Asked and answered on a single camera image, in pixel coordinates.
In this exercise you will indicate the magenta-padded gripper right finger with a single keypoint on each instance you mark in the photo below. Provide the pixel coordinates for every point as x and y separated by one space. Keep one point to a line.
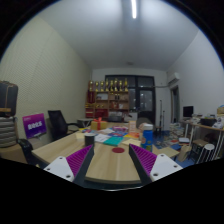
146 160

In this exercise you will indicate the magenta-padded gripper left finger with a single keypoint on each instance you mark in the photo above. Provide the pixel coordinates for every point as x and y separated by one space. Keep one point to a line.
78 160

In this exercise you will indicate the pale yellow paper sheet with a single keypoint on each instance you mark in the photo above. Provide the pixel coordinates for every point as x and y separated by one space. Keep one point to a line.
131 142

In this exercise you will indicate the orange red book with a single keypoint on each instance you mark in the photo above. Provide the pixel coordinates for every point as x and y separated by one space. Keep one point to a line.
132 135

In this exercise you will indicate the flat round red coaster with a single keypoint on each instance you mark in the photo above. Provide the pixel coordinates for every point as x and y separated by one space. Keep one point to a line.
118 150

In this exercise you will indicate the white booklet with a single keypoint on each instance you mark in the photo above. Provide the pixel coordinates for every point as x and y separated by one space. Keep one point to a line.
102 137

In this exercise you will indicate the orange framed card stand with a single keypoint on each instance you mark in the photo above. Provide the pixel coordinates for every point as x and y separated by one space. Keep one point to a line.
132 126

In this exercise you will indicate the teal book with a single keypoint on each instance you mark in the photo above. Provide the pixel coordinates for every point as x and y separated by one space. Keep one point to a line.
113 141

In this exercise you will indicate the yellow gift box red ribbon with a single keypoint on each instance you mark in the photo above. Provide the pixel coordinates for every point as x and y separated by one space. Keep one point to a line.
98 125

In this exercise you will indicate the black office chair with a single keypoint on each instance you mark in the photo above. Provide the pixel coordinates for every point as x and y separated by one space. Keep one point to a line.
58 123

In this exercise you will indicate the purple sign board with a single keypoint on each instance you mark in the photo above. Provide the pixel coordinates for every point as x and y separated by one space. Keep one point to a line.
34 126

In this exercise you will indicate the white round stool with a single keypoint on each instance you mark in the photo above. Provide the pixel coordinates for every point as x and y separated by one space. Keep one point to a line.
208 148

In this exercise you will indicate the black framed glass door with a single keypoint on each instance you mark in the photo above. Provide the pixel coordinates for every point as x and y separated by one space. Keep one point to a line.
143 96

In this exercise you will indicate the black computer monitor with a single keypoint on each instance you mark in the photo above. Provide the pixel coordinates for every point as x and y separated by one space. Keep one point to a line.
188 111

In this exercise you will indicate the wooden shelf unit with trophies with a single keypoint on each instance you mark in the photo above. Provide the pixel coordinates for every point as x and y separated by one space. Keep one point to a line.
108 100

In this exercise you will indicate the wooden side desk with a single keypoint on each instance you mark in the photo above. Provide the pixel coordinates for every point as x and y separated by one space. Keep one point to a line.
206 126

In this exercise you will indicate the ceiling tube light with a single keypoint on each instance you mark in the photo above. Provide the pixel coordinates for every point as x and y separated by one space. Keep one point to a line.
133 9

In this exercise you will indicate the white wall air conditioner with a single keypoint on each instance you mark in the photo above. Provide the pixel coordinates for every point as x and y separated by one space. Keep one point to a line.
174 78

